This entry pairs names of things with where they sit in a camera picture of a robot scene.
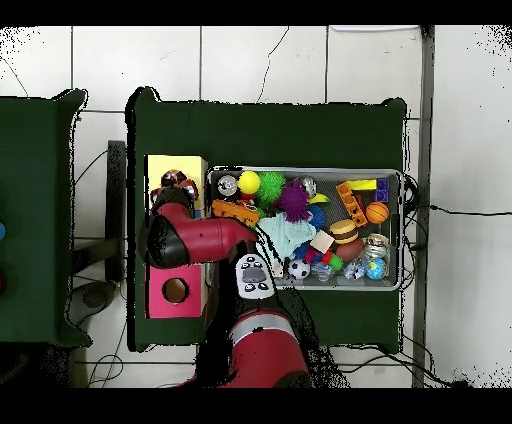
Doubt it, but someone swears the mint knitted cloth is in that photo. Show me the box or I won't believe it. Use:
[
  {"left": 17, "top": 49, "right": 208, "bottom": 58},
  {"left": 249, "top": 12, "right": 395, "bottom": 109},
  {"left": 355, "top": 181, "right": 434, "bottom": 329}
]
[{"left": 255, "top": 212, "right": 318, "bottom": 265}]

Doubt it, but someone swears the wooden box with three holes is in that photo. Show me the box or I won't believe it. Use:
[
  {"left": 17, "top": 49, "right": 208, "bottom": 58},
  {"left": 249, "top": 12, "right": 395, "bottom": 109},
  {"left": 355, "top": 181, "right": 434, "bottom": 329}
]
[{"left": 144, "top": 154, "right": 210, "bottom": 320}]

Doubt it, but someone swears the clear mesh bin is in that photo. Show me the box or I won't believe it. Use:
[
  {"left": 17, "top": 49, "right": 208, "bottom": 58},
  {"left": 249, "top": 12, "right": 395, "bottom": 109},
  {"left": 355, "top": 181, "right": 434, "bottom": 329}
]
[{"left": 204, "top": 166, "right": 404, "bottom": 292}]

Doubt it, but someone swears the orange plastic brick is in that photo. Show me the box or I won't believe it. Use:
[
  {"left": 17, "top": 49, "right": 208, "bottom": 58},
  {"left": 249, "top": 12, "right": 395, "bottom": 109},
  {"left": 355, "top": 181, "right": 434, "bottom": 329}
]
[
  {"left": 335, "top": 180, "right": 368, "bottom": 228},
  {"left": 211, "top": 198, "right": 261, "bottom": 228}
]

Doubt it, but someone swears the yellow tennis ball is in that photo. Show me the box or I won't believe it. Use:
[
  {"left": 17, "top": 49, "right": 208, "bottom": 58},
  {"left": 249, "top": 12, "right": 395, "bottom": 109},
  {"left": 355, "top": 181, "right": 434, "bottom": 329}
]
[{"left": 237, "top": 170, "right": 262, "bottom": 196}]

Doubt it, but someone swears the black stand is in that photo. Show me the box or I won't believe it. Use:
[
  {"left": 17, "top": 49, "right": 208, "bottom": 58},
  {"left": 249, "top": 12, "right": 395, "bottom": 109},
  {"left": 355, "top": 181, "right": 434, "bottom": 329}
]
[{"left": 71, "top": 139, "right": 128, "bottom": 283}]

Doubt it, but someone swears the green spiky rubber ball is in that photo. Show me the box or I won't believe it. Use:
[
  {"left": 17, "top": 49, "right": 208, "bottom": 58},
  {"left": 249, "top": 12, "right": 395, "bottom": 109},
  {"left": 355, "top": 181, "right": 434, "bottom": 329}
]
[{"left": 255, "top": 171, "right": 288, "bottom": 208}]

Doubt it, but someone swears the dark green table cloth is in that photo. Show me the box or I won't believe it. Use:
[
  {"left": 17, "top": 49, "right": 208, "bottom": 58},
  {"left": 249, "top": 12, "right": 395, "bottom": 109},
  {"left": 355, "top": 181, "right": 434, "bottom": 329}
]
[{"left": 126, "top": 86, "right": 408, "bottom": 353}]

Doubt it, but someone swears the purple spiky toy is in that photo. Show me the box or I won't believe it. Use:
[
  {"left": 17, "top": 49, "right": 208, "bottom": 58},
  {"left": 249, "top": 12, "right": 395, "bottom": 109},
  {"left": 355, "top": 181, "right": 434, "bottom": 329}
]
[{"left": 278, "top": 179, "right": 312, "bottom": 224}]

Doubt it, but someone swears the small soccer ball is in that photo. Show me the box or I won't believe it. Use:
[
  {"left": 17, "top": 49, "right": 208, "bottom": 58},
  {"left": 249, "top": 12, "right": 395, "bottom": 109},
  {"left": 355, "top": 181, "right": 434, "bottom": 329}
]
[{"left": 287, "top": 258, "right": 312, "bottom": 280}]

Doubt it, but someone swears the green covered side table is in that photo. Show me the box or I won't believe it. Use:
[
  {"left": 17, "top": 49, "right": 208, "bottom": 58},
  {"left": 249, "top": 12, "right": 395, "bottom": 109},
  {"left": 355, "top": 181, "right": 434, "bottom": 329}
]
[{"left": 0, "top": 90, "right": 92, "bottom": 347}]

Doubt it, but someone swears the brown burger toy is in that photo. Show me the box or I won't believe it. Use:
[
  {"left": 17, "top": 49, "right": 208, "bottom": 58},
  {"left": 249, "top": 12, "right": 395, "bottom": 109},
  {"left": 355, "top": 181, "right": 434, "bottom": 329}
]
[{"left": 328, "top": 218, "right": 360, "bottom": 245}]

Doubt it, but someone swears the orange basketball toy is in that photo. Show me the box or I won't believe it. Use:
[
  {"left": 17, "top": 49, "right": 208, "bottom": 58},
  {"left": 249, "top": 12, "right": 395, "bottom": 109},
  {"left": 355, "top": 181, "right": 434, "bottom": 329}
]
[{"left": 365, "top": 201, "right": 390, "bottom": 225}]

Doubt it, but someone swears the black cable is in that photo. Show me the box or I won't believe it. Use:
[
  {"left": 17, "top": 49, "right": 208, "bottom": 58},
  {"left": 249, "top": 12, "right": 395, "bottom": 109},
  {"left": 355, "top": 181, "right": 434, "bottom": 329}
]
[{"left": 415, "top": 203, "right": 512, "bottom": 217}]

